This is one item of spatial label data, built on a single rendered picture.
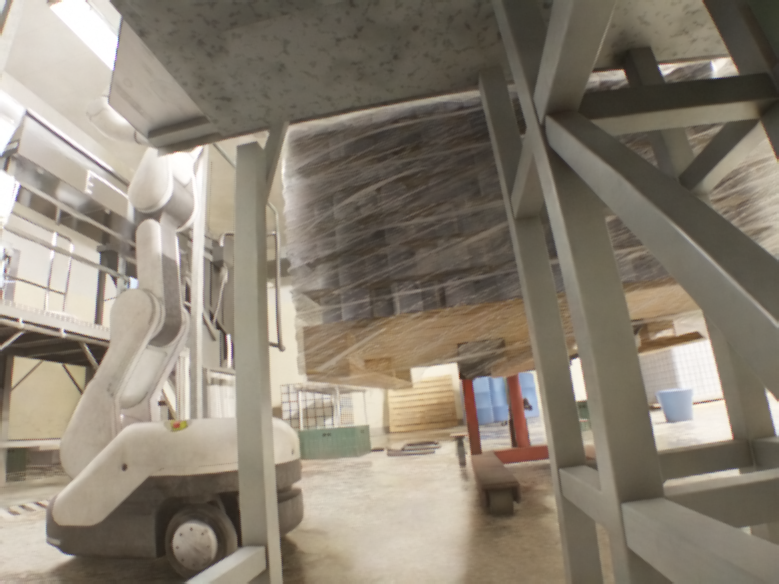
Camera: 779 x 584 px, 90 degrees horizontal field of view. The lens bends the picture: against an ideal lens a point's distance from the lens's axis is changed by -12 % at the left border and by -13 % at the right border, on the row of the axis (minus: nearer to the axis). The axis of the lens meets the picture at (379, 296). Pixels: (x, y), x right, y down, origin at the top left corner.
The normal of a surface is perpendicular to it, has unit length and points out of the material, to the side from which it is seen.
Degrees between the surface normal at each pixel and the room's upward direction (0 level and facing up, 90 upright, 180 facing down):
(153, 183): 90
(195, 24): 166
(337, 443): 90
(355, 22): 180
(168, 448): 90
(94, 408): 90
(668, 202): 51
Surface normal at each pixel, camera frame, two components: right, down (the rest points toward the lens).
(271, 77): 0.09, 0.96
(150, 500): -0.13, -0.25
